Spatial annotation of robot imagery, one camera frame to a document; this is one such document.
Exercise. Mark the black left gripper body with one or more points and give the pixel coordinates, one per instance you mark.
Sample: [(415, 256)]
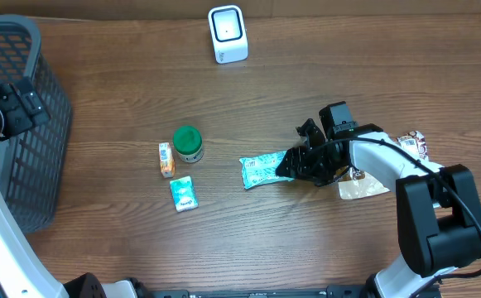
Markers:
[(17, 115)]

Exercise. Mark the white barcode scanner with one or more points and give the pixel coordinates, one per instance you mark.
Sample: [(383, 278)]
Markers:
[(228, 34)]

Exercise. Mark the cream brown snack pouch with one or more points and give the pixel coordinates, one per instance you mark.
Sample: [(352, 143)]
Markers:
[(357, 184)]

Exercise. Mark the small teal tissue pack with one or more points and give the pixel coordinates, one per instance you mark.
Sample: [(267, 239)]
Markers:
[(183, 194)]

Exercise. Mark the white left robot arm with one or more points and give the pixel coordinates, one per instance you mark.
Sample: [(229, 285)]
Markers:
[(21, 272)]

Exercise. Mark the small orange carton box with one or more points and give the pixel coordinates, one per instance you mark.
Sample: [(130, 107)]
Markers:
[(166, 160)]

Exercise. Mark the green lid seasoning jar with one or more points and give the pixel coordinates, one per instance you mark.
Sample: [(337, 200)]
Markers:
[(188, 143)]

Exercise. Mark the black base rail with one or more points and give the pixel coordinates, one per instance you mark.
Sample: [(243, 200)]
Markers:
[(256, 293)]

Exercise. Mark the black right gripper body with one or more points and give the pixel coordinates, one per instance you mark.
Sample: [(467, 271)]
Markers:
[(327, 165)]

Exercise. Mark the grey plastic mesh basket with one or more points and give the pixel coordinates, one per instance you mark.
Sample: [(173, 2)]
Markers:
[(31, 163)]

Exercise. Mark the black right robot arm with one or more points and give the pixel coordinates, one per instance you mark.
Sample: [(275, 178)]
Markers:
[(438, 207)]

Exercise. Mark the teal snack packet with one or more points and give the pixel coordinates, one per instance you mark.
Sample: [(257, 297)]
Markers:
[(261, 170)]

